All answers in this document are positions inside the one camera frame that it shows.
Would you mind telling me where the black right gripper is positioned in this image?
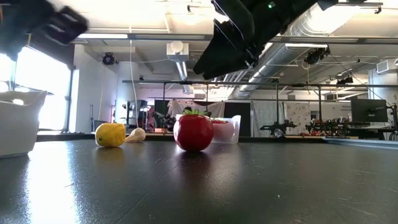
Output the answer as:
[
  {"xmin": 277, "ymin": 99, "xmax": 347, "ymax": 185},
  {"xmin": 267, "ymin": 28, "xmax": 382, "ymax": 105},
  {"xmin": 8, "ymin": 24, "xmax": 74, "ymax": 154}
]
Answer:
[{"xmin": 193, "ymin": 0, "xmax": 320, "ymax": 80}]

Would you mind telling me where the grey rig crossbar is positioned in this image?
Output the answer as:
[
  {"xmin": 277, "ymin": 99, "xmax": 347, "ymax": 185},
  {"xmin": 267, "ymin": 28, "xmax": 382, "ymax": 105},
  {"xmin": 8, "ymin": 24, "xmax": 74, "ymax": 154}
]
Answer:
[{"xmin": 70, "ymin": 32, "xmax": 398, "ymax": 45}]

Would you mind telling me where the black equipment rack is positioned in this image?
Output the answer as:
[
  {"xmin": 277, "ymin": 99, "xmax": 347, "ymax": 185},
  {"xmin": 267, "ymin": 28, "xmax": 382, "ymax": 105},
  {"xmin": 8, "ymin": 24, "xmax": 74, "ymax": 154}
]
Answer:
[{"xmin": 123, "ymin": 99, "xmax": 149, "ymax": 129}]

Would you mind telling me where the yellow lemon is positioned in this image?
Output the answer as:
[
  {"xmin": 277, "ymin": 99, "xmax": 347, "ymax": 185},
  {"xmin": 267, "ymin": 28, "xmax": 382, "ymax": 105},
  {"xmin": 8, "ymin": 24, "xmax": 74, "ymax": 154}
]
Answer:
[{"xmin": 95, "ymin": 122, "xmax": 127, "ymax": 148}]

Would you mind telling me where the small translucent plastic basket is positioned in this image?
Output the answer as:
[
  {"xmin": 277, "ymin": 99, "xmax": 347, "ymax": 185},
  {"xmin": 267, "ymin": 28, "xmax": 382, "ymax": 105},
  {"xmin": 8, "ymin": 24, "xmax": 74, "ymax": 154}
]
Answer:
[{"xmin": 175, "ymin": 113, "xmax": 242, "ymax": 145}]

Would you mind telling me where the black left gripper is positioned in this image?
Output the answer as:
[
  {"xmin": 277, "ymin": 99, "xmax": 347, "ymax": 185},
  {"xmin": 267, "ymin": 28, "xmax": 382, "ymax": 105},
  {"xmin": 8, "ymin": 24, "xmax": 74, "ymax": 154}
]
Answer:
[{"xmin": 30, "ymin": 6, "xmax": 90, "ymax": 46}]

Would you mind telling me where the white hanging cable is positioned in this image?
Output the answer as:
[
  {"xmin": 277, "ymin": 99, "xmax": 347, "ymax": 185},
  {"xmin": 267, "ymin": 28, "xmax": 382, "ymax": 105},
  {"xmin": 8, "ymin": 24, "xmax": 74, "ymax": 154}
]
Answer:
[{"xmin": 128, "ymin": 21, "xmax": 140, "ymax": 129}]

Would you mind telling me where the silver ventilation duct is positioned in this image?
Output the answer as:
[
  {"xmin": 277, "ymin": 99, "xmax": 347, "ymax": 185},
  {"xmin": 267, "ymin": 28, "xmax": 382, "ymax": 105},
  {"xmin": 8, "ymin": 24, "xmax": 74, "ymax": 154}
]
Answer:
[{"xmin": 231, "ymin": 6, "xmax": 361, "ymax": 100}]

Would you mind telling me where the black pipe frame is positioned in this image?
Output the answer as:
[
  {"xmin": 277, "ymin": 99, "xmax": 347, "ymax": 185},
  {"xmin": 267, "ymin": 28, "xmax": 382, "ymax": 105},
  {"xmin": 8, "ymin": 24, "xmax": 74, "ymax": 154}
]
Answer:
[{"xmin": 122, "ymin": 79, "xmax": 398, "ymax": 131}]

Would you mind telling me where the black partition panel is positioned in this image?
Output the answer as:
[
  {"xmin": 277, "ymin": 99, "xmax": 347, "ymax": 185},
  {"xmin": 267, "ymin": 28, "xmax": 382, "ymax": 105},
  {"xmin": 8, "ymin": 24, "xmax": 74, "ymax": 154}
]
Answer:
[{"xmin": 223, "ymin": 101, "xmax": 251, "ymax": 138}]

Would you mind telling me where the black computer monitor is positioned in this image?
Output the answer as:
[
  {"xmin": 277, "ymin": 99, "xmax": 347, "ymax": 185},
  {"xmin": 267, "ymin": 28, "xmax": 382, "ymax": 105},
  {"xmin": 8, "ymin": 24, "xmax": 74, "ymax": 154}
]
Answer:
[{"xmin": 351, "ymin": 98, "xmax": 389, "ymax": 123}]

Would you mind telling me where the white hanging cloth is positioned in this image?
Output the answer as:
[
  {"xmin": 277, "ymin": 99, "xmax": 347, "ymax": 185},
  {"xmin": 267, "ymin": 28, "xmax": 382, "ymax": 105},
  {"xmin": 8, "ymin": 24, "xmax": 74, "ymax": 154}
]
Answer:
[{"xmin": 167, "ymin": 99, "xmax": 225, "ymax": 119}]

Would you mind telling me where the white plastic basket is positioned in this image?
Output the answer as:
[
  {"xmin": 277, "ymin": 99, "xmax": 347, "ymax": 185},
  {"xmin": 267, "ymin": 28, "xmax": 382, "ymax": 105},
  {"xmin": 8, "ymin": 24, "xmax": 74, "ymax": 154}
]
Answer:
[{"xmin": 0, "ymin": 90, "xmax": 48, "ymax": 158}]

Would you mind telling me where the beige pointed garlic bulb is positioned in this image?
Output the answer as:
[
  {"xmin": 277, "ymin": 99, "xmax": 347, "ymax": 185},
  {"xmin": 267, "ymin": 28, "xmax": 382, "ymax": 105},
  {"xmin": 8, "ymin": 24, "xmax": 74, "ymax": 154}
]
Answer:
[{"xmin": 124, "ymin": 127, "xmax": 147, "ymax": 144}]

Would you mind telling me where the white ceiling box device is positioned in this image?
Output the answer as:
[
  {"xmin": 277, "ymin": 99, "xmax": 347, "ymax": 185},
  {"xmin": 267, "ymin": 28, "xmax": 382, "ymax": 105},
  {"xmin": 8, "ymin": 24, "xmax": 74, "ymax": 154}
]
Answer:
[{"xmin": 166, "ymin": 40, "xmax": 190, "ymax": 62}]

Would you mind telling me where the bright window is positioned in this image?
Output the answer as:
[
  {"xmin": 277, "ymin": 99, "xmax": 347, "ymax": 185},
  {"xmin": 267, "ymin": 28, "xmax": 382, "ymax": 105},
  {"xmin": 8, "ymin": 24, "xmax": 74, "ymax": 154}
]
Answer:
[{"xmin": 0, "ymin": 46, "xmax": 72, "ymax": 131}]

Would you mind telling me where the white patterned curtain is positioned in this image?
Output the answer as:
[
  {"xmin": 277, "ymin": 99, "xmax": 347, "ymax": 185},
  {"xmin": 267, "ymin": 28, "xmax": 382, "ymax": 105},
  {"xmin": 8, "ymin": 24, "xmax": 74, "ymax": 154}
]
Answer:
[{"xmin": 252, "ymin": 101, "xmax": 312, "ymax": 138}]

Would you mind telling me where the white wall air conditioner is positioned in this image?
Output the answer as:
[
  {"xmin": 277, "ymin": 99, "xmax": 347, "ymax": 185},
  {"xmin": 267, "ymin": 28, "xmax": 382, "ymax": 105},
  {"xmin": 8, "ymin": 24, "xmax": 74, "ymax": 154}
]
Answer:
[{"xmin": 375, "ymin": 58, "xmax": 398, "ymax": 75}]

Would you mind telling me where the grey waste bin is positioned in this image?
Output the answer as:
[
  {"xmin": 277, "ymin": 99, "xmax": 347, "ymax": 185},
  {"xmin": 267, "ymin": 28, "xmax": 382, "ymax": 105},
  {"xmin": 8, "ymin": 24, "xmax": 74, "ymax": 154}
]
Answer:
[{"xmin": 92, "ymin": 119, "xmax": 108, "ymax": 133}]

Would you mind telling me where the black round ceiling camera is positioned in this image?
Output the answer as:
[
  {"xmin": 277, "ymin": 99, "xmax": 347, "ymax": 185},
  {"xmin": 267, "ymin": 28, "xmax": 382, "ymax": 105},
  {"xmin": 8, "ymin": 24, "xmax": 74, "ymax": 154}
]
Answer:
[{"xmin": 102, "ymin": 52, "xmax": 116, "ymax": 66}]

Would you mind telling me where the white light strip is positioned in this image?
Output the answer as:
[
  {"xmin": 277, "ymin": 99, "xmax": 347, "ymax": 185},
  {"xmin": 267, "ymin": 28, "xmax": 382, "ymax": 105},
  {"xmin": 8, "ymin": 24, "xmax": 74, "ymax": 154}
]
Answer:
[
  {"xmin": 285, "ymin": 43, "xmax": 330, "ymax": 49},
  {"xmin": 77, "ymin": 33, "xmax": 129, "ymax": 39}
]

